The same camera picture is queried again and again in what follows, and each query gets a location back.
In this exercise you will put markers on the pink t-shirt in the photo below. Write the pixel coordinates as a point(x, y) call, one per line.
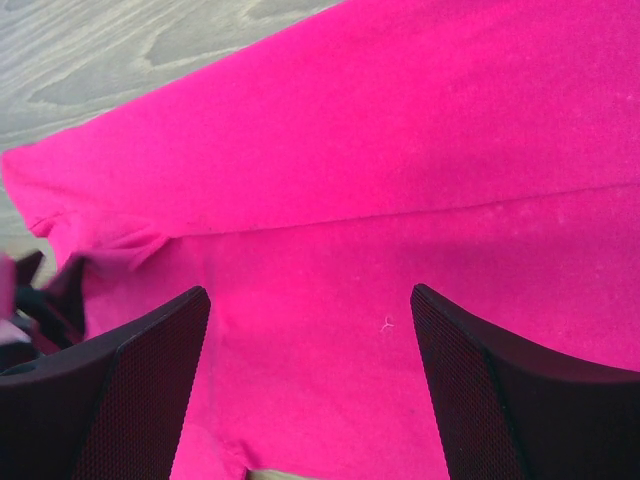
point(487, 149)

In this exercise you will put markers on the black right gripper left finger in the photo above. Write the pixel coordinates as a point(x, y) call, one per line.
point(111, 407)

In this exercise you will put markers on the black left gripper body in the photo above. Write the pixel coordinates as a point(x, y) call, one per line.
point(37, 322)

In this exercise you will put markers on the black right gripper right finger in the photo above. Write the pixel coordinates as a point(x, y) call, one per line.
point(508, 408)

